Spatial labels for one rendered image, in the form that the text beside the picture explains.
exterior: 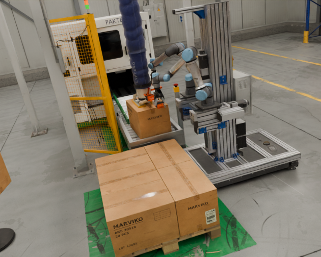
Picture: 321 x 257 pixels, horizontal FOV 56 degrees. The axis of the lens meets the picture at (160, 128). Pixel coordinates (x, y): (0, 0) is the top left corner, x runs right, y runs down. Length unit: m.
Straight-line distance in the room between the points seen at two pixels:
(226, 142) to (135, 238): 1.67
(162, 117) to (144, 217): 1.49
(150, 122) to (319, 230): 2.10
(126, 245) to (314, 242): 1.66
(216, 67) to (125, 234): 1.94
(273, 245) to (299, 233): 0.29
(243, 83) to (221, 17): 0.77
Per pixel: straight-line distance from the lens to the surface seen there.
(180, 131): 3.82
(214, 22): 3.34
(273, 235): 3.16
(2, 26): 6.26
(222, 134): 3.68
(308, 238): 3.18
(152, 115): 3.70
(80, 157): 4.48
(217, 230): 3.06
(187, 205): 2.75
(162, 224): 2.78
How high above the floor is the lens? 2.15
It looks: 23 degrees down
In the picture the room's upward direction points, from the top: 9 degrees counter-clockwise
